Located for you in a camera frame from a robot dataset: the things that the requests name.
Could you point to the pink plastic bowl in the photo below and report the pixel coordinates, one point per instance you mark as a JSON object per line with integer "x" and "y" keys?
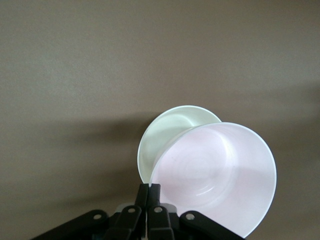
{"x": 215, "y": 175}

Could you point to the white plastic bowl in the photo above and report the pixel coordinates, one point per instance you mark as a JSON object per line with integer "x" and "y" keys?
{"x": 162, "y": 140}

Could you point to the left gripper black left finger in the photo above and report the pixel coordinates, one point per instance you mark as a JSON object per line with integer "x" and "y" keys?
{"x": 130, "y": 220}

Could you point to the brown table cover sheet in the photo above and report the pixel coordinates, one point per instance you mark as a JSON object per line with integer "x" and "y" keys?
{"x": 100, "y": 62}

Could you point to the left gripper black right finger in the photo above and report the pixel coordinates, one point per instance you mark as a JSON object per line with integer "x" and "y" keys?
{"x": 160, "y": 220}

